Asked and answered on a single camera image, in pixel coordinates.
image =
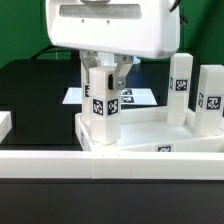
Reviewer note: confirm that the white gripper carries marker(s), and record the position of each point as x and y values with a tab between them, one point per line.
141	28

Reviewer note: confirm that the white desk tabletop tray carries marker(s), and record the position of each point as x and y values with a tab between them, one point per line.
146	130

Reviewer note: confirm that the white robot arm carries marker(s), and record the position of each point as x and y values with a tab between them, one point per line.
126	28

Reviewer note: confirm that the fiducial marker sheet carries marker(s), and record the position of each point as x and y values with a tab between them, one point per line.
129	96

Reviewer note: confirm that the white left fence block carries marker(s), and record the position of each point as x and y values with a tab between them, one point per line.
5	124

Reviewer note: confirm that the white front fence bar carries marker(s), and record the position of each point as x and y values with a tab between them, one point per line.
115	165

